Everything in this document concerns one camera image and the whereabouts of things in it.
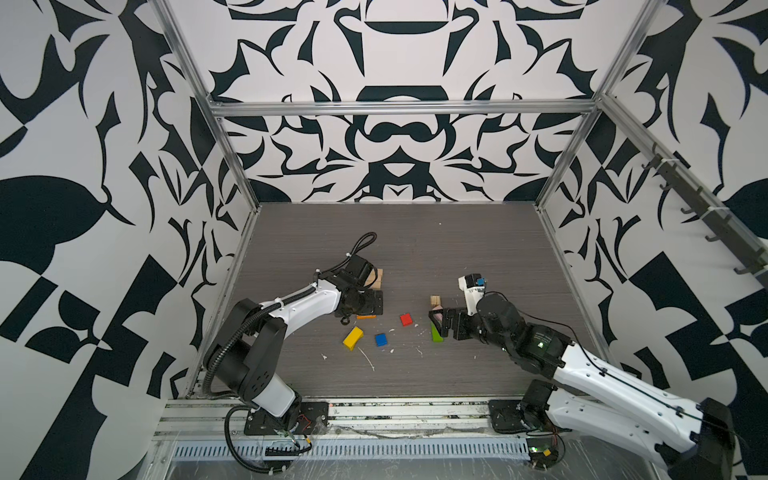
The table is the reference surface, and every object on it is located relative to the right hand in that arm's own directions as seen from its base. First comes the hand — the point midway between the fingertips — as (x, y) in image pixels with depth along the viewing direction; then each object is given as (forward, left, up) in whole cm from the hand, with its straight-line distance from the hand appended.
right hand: (442, 313), depth 75 cm
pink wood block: (+9, -2, -16) cm, 19 cm away
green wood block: (-7, +3, +4) cm, 8 cm away
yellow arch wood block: (-1, +23, -13) cm, 27 cm away
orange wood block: (+6, +22, -15) cm, 27 cm away
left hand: (+9, +19, -11) cm, 23 cm away
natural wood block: (+19, +16, -15) cm, 29 cm away
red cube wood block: (+6, +8, -17) cm, 19 cm away
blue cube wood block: (-1, +16, -16) cm, 22 cm away
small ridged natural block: (+12, -1, -15) cm, 19 cm away
